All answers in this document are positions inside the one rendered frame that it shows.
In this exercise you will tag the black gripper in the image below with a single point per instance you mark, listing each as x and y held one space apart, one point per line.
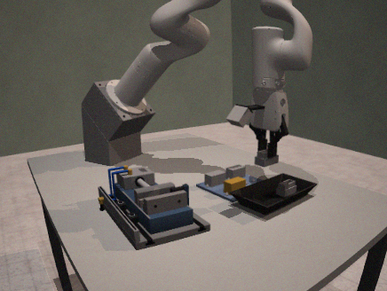
273 118

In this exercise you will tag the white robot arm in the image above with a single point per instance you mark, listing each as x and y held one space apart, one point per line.
271 54

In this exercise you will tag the yellow-orange block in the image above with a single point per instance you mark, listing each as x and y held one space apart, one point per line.
234 184

